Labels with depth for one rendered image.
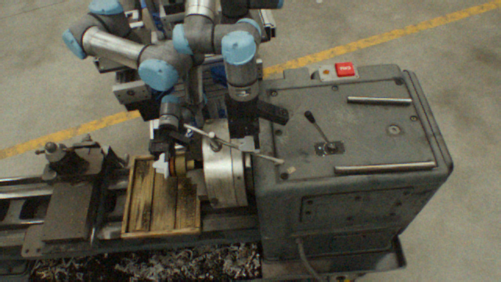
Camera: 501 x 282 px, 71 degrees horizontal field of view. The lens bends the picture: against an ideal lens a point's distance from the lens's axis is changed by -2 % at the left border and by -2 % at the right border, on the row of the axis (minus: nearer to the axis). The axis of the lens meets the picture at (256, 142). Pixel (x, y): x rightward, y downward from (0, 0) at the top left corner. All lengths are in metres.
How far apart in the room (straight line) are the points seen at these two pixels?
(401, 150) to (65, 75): 3.05
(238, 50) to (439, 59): 2.73
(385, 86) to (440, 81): 1.95
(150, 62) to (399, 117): 0.79
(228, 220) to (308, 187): 0.48
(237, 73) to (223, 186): 0.44
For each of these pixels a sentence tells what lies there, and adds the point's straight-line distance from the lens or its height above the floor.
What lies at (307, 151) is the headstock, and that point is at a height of 1.26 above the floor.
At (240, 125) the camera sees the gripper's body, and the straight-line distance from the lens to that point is 0.92.
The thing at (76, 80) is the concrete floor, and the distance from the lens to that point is 3.51.
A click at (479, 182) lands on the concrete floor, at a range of 2.76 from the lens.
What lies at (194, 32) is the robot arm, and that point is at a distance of 0.93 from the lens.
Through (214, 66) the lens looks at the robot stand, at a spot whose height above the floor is 1.03.
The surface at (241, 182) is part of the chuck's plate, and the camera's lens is 1.13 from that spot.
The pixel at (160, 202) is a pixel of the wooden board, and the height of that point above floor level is 0.88.
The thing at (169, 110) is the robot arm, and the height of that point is 1.12.
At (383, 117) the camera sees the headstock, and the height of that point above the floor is 1.26.
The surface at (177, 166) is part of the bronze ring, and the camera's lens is 1.26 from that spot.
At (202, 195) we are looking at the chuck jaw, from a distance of 1.20.
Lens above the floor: 2.17
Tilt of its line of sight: 56 degrees down
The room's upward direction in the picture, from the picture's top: 7 degrees counter-clockwise
